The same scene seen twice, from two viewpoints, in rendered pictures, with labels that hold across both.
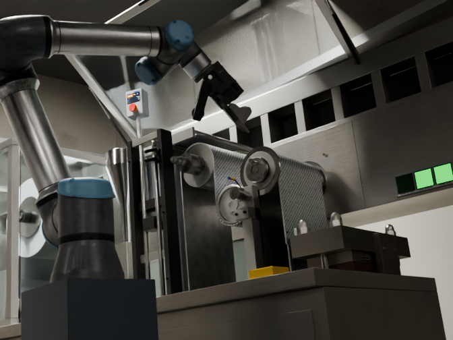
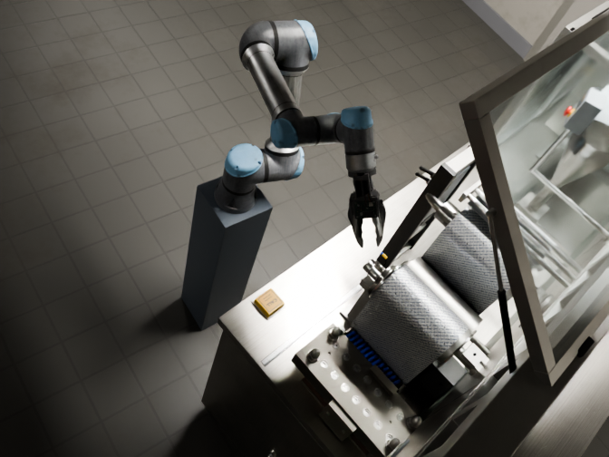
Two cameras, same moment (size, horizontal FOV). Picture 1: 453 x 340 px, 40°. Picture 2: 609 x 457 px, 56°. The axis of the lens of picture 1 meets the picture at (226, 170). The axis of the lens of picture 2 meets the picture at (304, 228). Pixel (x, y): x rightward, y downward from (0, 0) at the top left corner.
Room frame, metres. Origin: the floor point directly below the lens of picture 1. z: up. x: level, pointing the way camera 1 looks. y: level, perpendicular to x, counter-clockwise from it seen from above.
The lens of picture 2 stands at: (1.33, -0.93, 2.56)
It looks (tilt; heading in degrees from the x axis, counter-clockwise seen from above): 54 degrees down; 79
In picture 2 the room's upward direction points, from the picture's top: 24 degrees clockwise
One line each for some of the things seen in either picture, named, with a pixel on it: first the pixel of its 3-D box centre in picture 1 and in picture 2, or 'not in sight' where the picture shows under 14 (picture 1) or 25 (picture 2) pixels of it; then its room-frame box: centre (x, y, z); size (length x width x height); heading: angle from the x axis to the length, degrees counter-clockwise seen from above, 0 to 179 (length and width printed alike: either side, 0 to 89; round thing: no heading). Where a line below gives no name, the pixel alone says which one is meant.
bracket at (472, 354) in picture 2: not in sight; (475, 357); (2.01, -0.29, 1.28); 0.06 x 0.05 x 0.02; 141
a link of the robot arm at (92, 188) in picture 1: (85, 208); (244, 167); (1.31, 0.31, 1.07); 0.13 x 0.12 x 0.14; 27
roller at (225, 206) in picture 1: (257, 209); (436, 301); (1.95, -0.08, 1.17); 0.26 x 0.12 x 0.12; 141
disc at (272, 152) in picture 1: (259, 171); (389, 279); (1.77, -0.10, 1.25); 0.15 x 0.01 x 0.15; 51
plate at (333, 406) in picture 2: (387, 254); (336, 421); (1.74, -0.42, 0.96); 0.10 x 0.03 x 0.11; 141
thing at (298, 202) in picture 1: (305, 216); (388, 343); (1.83, -0.22, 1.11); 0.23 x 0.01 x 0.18; 141
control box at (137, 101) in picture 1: (136, 104); not in sight; (2.14, 0.31, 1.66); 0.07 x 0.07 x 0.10; 67
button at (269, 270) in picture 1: (269, 273); (269, 302); (1.49, -0.08, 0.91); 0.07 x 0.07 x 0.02; 51
